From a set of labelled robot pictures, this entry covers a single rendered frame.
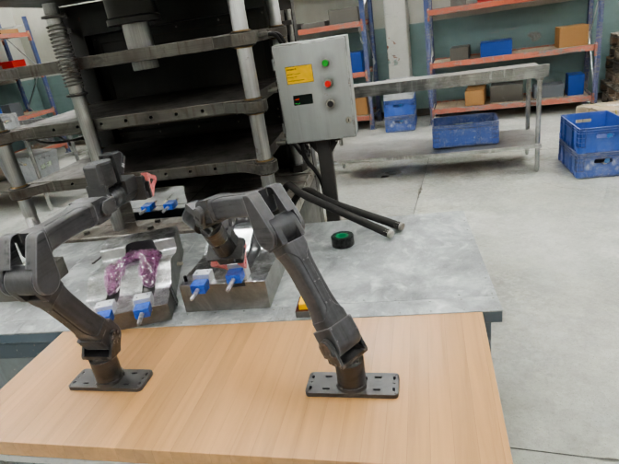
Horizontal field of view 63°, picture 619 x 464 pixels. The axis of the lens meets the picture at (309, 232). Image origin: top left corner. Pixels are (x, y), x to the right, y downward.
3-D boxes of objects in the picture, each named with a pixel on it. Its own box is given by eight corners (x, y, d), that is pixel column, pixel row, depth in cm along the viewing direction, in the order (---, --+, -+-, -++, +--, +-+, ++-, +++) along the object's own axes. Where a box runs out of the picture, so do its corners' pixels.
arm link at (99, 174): (88, 160, 127) (58, 173, 116) (119, 157, 125) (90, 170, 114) (102, 203, 131) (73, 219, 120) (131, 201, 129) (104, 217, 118)
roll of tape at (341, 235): (345, 237, 183) (344, 228, 181) (358, 243, 176) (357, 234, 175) (327, 245, 179) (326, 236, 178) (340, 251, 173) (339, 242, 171)
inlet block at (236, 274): (239, 298, 135) (234, 281, 132) (221, 299, 136) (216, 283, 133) (251, 272, 146) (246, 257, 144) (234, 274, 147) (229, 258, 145)
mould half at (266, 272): (270, 307, 144) (262, 266, 139) (186, 312, 149) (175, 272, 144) (297, 237, 190) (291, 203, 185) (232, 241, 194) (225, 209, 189)
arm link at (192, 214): (176, 228, 132) (173, 191, 125) (203, 217, 138) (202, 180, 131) (202, 250, 126) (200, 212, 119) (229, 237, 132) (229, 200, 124)
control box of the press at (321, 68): (379, 352, 247) (344, 35, 191) (318, 353, 252) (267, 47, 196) (379, 326, 267) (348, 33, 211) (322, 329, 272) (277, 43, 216)
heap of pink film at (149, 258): (159, 285, 155) (153, 263, 152) (101, 297, 153) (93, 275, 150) (168, 252, 178) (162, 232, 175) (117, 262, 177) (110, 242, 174)
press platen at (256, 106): (278, 145, 199) (270, 97, 192) (-5, 178, 222) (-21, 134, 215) (308, 109, 274) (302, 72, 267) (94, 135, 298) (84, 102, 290)
